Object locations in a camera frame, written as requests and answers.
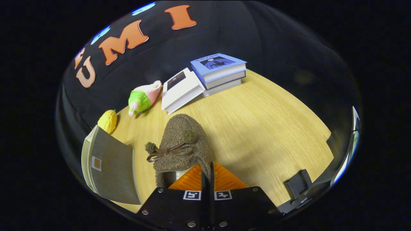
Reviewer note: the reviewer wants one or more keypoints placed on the blue cover book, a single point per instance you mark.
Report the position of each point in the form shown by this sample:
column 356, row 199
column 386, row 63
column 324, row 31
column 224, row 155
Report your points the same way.
column 218, row 62

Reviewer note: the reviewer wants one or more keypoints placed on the yellow corn plush toy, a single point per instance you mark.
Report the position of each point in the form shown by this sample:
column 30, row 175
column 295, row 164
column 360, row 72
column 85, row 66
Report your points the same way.
column 107, row 122

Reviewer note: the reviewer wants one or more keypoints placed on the dark cover book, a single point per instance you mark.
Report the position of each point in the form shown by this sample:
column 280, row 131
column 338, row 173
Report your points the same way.
column 226, row 80

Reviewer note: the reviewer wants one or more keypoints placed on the black table clamp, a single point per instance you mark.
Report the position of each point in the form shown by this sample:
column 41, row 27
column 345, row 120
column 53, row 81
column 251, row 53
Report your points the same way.
column 298, row 186

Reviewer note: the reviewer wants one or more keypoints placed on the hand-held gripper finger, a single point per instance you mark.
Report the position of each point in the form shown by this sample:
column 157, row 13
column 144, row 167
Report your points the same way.
column 204, row 184
column 211, row 186

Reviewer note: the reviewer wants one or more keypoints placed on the pink and green plush toy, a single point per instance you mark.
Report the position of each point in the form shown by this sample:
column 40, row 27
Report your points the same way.
column 141, row 99

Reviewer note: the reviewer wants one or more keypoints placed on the grey fabric storage box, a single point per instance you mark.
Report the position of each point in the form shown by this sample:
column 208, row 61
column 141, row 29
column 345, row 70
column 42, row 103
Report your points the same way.
column 112, row 170

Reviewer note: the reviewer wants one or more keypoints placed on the white book with portrait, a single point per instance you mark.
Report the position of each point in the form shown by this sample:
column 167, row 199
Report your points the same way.
column 181, row 93

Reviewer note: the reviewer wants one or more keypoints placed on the brown fuzzy shoe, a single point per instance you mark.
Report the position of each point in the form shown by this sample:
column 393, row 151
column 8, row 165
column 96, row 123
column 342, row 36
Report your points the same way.
column 179, row 128

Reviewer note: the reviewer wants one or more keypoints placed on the pale cover book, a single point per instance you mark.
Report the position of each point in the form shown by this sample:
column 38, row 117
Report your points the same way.
column 223, row 88

